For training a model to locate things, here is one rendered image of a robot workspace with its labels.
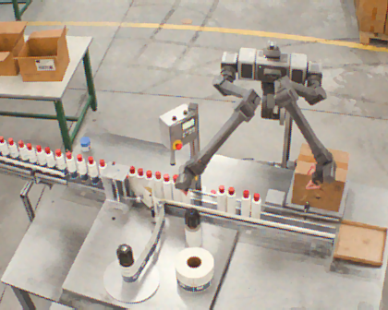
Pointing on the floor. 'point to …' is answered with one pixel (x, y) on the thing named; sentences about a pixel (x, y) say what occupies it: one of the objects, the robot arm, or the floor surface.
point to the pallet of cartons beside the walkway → (379, 21)
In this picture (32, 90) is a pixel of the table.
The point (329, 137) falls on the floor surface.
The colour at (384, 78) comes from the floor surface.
